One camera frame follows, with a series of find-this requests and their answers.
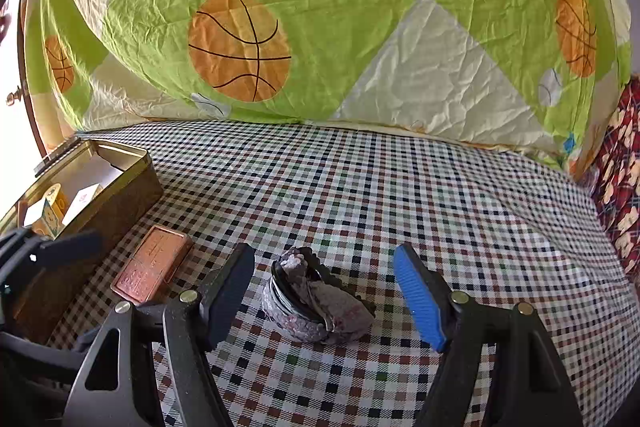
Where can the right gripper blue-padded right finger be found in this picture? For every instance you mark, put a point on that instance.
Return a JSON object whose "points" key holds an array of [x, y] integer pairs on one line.
{"points": [[529, 386]]}

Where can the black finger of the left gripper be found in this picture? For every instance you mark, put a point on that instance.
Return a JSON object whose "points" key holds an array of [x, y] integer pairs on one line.
{"points": [[52, 253]]}

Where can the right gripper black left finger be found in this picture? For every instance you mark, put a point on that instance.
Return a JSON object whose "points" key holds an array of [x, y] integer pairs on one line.
{"points": [[116, 384]]}

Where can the yellow face toy block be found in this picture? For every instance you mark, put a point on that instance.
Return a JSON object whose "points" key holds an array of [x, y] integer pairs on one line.
{"points": [[57, 200]]}

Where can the gold metal storage tin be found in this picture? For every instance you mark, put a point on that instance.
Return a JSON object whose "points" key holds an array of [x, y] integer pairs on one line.
{"points": [[130, 187]]}

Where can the copper embossed tin box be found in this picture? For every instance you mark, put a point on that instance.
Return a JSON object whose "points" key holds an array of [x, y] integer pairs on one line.
{"points": [[148, 272]]}

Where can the checkered tablecloth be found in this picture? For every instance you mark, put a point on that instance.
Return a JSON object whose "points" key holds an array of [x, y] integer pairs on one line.
{"points": [[499, 226]]}

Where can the red floral cushion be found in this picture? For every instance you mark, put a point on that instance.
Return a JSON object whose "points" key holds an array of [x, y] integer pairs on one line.
{"points": [[617, 190]]}

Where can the green basketball quilt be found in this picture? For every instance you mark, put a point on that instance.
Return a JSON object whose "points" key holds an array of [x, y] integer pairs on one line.
{"points": [[540, 76]]}

